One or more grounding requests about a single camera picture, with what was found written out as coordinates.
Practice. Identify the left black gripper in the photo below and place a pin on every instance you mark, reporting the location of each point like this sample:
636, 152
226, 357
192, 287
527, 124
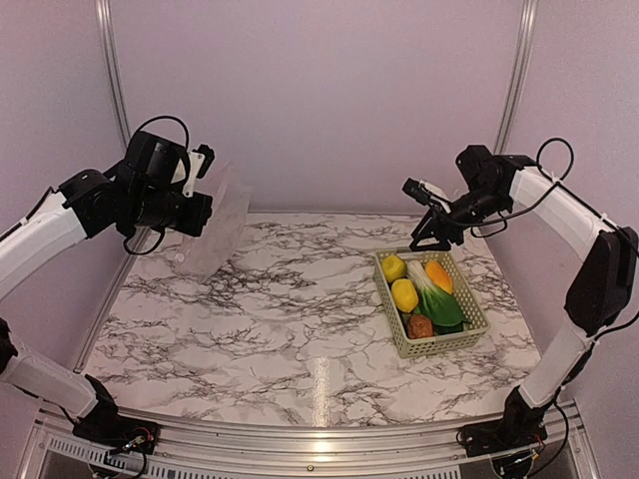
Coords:
201, 212

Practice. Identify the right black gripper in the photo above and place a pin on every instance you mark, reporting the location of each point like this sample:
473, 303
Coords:
433, 228

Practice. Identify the yellow lemon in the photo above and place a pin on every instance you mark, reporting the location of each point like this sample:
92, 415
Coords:
393, 268
404, 295

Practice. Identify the clear zip top bag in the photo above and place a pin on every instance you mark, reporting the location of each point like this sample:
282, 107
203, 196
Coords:
221, 236

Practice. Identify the green white bok choy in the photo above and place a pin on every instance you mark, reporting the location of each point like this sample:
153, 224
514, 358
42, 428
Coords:
441, 308

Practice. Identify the brown bread bun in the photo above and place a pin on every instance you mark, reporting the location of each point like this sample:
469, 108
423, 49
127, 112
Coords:
419, 326

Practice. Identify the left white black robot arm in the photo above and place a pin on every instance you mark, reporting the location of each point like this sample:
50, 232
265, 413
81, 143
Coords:
78, 210

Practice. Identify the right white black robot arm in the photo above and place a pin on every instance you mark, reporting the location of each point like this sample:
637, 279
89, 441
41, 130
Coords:
502, 188

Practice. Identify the green cucumber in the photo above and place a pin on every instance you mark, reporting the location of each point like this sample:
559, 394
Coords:
438, 329

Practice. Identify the beige perforated plastic basket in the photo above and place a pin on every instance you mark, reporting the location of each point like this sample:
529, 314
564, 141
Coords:
413, 348

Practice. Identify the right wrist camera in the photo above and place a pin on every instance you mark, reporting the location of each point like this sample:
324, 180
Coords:
425, 193

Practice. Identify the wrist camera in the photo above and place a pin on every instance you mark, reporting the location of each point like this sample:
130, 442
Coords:
155, 163
425, 193

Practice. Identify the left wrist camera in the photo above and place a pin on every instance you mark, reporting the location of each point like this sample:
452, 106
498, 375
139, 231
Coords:
155, 163

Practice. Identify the left aluminium frame post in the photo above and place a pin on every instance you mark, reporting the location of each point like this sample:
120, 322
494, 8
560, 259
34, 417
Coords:
113, 72

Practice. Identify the aluminium frame post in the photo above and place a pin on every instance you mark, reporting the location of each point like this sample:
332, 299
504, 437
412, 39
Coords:
519, 71
113, 72

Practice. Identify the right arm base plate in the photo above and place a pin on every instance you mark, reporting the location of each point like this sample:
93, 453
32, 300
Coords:
490, 437

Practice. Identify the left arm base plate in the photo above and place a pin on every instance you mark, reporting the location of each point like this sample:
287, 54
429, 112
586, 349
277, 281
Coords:
120, 433

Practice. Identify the right aluminium frame post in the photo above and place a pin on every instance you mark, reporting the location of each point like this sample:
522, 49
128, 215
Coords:
519, 71

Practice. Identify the front aluminium rail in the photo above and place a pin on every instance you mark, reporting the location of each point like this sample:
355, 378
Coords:
191, 448

